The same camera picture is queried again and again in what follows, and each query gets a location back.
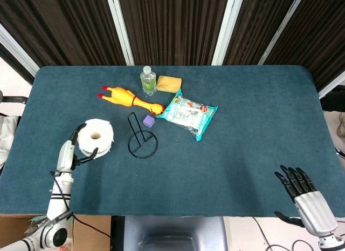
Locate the silver and black right robot hand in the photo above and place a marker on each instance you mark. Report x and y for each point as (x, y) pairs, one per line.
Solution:
(312, 210)

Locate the silver and black left robot hand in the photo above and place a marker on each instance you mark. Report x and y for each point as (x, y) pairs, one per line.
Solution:
(66, 156)

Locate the white paper towel roll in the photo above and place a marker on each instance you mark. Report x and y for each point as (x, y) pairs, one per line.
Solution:
(105, 143)

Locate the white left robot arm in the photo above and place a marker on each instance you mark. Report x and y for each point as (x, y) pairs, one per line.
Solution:
(58, 202)

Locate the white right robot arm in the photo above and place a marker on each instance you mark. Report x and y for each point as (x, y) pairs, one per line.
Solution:
(328, 243)

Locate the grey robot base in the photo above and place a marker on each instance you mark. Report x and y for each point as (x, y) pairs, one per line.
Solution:
(175, 229)

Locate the white cloth bag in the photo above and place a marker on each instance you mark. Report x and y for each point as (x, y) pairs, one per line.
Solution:
(6, 137)

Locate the yellow rubber chicken toy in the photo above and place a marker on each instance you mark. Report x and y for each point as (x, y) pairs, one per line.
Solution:
(121, 95)

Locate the brown cardboard box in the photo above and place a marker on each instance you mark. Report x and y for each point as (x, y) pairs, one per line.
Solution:
(86, 240)

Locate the beige shoe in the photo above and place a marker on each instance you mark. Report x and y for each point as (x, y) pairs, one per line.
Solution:
(341, 127)

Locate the purple foam cube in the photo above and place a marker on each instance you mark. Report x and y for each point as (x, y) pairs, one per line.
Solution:
(148, 121)

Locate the blue velvet covered table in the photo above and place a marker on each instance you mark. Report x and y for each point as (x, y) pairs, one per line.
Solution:
(215, 159)

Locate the clear bottle with green label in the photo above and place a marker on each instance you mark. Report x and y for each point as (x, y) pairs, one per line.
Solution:
(148, 82)

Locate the black bag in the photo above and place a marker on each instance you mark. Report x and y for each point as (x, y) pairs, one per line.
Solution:
(334, 101)

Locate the yellow sponge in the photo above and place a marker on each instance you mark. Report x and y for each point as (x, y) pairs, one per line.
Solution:
(168, 84)

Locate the teal and white snack bag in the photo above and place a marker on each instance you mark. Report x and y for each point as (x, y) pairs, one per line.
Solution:
(188, 114)

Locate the white screen frame post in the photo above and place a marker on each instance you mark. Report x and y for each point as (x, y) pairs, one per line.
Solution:
(19, 51)
(280, 32)
(334, 85)
(224, 32)
(121, 32)

